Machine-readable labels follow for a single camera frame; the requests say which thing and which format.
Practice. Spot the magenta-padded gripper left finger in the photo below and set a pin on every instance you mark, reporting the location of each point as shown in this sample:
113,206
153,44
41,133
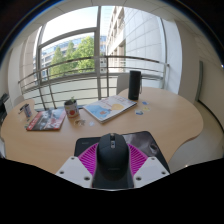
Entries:
75,170

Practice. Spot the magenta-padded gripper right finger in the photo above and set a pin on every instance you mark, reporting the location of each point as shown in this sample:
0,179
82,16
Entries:
150,170

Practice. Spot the black computer mouse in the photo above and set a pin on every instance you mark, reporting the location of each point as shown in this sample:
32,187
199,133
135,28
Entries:
112,160

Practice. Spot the black mouse pad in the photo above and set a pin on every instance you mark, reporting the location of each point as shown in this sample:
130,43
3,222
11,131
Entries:
140,140

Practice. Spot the red magazine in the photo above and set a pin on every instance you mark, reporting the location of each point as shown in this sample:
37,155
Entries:
46,120

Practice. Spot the blue round sticker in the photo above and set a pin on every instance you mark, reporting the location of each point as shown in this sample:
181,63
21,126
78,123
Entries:
139,112

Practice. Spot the white and red mug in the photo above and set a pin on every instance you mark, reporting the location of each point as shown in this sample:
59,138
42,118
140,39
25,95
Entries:
71,109

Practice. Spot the light blue magazine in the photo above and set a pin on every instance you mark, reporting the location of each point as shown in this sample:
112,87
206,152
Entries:
110,107

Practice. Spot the small dark stapler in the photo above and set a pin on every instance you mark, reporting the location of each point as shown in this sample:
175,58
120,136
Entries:
22,108

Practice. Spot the black cylindrical speaker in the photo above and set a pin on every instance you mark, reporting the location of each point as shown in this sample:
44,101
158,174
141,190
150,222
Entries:
134,85

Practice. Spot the grey door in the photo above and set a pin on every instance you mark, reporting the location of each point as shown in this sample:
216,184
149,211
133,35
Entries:
199,80

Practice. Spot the grey metal balcony railing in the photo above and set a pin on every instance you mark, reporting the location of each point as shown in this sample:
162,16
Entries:
83,59

